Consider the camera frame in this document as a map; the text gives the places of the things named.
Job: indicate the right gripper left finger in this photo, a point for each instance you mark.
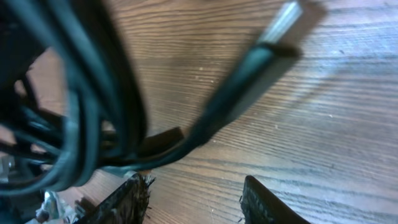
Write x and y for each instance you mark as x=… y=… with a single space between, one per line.
x=126 y=205

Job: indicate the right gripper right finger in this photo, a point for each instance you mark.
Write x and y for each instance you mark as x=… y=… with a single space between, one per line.
x=260 y=206

